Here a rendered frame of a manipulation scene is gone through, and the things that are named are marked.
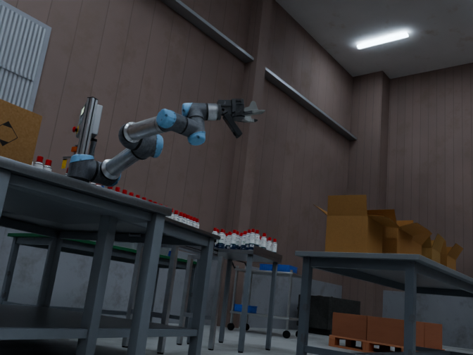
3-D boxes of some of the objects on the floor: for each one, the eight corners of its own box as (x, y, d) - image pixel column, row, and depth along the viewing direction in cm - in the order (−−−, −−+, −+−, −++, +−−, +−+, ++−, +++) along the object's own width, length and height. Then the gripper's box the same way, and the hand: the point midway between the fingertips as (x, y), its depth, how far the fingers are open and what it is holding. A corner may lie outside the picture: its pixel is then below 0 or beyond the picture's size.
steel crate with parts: (336, 337, 878) (338, 294, 897) (291, 330, 938) (293, 291, 957) (362, 338, 963) (364, 299, 982) (319, 332, 1023) (322, 296, 1042)
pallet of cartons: (449, 361, 591) (448, 325, 602) (415, 361, 532) (416, 321, 543) (360, 346, 679) (361, 315, 690) (322, 345, 620) (324, 310, 631)
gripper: (219, 93, 202) (265, 94, 206) (213, 107, 221) (255, 108, 225) (220, 113, 201) (267, 113, 204) (214, 125, 220) (256, 126, 223)
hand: (261, 117), depth 214 cm, fingers open, 14 cm apart
